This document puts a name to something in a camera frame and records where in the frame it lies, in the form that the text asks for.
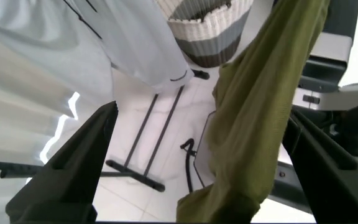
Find black clothes rack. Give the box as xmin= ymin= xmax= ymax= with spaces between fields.
xmin=0 ymin=68 xmax=211 ymax=193

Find white laundry basket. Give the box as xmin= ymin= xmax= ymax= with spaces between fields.
xmin=155 ymin=0 xmax=254 ymax=68

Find pale grey shorts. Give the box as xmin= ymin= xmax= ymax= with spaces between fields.
xmin=0 ymin=0 xmax=195 ymax=103

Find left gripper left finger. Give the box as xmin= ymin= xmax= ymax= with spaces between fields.
xmin=4 ymin=100 xmax=119 ymax=223

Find white curtain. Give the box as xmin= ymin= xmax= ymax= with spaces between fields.
xmin=0 ymin=30 xmax=80 ymax=166

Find green garment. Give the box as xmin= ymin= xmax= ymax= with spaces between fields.
xmin=175 ymin=0 xmax=331 ymax=223

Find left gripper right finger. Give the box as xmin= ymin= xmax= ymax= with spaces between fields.
xmin=282 ymin=108 xmax=358 ymax=223

